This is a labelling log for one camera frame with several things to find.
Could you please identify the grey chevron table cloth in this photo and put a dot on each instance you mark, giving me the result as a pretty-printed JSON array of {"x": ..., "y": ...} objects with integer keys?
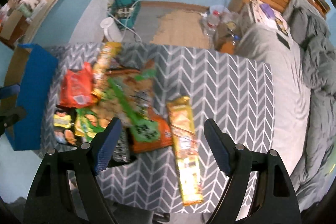
[{"x": 223, "y": 87}]

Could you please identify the teal plastic crate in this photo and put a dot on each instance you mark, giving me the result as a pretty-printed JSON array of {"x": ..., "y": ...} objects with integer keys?
[{"x": 126, "y": 7}]

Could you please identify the grey duvet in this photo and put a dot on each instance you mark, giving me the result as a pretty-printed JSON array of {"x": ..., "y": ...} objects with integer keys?
[{"x": 319, "y": 56}]

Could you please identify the tan biscuit bag green trim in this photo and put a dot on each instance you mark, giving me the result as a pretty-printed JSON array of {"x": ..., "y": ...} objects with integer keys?
[{"x": 131, "y": 85}]

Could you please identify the long orange-gold chip packet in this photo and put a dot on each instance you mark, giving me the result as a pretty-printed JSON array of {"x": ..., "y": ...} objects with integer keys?
[{"x": 183, "y": 140}]

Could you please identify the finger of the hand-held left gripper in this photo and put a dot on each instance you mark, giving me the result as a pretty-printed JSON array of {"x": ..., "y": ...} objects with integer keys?
[
  {"x": 11, "y": 117},
  {"x": 8, "y": 92}
]

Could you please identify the black striped snack packet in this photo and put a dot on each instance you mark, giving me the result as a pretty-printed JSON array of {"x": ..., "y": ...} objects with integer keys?
[{"x": 122, "y": 150}]

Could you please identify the grey bed sheet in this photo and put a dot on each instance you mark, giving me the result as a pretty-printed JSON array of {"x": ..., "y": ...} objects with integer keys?
[{"x": 286, "y": 87}]

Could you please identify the floral pillow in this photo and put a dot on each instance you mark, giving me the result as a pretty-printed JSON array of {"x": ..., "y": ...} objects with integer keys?
[{"x": 256, "y": 12}]

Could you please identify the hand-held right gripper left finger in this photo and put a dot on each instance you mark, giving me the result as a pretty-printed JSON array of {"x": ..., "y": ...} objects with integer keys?
[{"x": 107, "y": 146}]

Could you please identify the orange bottle blue cap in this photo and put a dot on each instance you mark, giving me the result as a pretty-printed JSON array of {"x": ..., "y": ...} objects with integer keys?
[{"x": 229, "y": 45}]

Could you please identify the red-orange snack packet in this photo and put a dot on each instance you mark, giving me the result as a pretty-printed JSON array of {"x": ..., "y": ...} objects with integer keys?
[{"x": 74, "y": 85}]

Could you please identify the green paper cup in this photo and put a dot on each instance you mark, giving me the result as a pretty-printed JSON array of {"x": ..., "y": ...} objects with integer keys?
[{"x": 25, "y": 10}]

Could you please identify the long yellow chip packet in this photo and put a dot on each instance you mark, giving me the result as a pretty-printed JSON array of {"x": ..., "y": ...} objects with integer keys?
[{"x": 105, "y": 61}]

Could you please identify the blue mat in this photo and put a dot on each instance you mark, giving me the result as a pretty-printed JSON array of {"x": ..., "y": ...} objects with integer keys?
[{"x": 34, "y": 82}]

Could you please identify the black and yellow snack packet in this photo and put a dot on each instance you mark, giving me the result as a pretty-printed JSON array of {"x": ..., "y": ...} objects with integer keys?
[{"x": 64, "y": 130}]

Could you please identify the green and yellow snack packet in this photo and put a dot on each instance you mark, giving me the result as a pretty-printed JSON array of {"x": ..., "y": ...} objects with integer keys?
[{"x": 86, "y": 121}]

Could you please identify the brown cardboard box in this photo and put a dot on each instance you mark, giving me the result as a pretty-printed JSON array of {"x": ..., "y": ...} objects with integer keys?
[{"x": 11, "y": 27}]

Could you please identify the clear bottle red cap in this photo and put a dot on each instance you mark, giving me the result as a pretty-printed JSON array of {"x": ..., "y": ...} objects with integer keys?
[{"x": 212, "y": 20}]

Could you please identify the white plastic cup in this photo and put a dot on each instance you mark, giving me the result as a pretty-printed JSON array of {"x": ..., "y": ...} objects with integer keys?
[{"x": 110, "y": 29}]

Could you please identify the purple item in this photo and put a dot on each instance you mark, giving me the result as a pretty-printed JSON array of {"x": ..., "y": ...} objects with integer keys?
[{"x": 267, "y": 10}]

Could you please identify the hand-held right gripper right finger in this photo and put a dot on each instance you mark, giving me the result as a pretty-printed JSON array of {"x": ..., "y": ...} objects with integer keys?
[{"x": 220, "y": 151}]

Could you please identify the orange snack packet green label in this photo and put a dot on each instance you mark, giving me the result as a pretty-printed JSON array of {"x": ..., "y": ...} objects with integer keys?
[{"x": 160, "y": 132}]

